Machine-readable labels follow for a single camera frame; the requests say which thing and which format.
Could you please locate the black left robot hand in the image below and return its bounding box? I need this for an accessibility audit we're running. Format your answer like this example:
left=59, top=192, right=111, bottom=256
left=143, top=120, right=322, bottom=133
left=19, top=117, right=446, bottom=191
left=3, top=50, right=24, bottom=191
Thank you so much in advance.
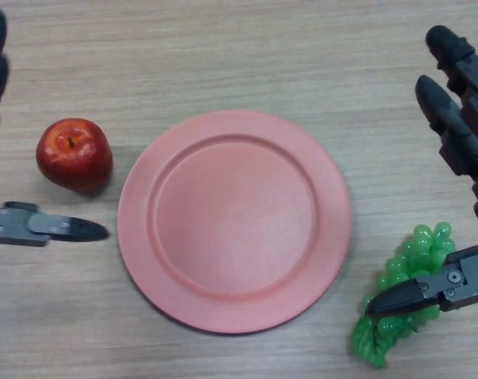
left=0, top=8, right=111, bottom=248

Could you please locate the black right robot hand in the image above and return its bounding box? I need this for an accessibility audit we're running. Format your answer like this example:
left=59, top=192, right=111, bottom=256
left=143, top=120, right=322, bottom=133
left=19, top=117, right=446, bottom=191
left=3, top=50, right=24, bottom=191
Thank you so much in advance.
left=363, top=25, right=478, bottom=317

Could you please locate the red apple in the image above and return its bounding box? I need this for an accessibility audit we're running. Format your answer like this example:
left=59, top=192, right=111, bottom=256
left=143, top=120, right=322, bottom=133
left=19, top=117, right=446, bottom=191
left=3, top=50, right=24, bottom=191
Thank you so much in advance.
left=35, top=117, right=114, bottom=194

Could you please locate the pink round plate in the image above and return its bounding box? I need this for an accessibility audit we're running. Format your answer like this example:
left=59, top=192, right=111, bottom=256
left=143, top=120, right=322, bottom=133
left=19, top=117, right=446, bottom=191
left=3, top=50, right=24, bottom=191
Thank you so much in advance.
left=116, top=110, right=353, bottom=336

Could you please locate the green grape bunch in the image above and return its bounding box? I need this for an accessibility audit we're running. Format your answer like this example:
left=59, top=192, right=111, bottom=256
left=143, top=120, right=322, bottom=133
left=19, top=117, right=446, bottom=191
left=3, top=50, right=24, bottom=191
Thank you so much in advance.
left=349, top=221, right=457, bottom=370

